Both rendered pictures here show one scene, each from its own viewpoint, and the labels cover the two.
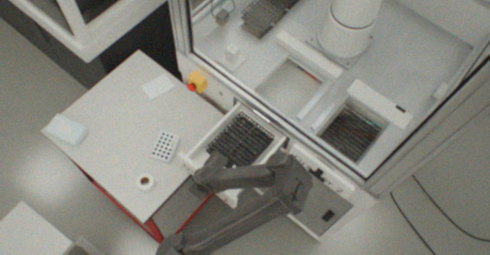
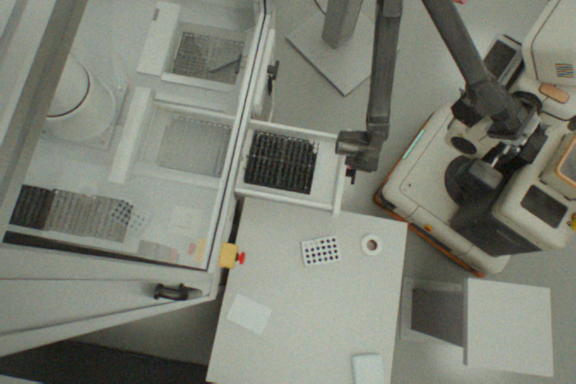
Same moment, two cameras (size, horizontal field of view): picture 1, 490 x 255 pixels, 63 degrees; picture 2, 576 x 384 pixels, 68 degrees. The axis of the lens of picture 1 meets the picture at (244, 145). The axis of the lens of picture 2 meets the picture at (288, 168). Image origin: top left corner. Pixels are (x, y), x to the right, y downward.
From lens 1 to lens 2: 0.91 m
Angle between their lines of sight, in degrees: 34
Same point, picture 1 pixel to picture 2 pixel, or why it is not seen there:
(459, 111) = not seen: outside the picture
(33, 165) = not seen: outside the picture
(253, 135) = (267, 151)
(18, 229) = (494, 343)
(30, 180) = not seen: outside the picture
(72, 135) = (374, 364)
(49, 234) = (477, 308)
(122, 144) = (343, 303)
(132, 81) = (259, 352)
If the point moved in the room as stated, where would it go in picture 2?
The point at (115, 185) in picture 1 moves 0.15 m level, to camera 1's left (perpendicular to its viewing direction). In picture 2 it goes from (390, 277) to (410, 321)
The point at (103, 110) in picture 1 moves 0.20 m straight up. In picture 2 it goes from (316, 359) to (323, 372)
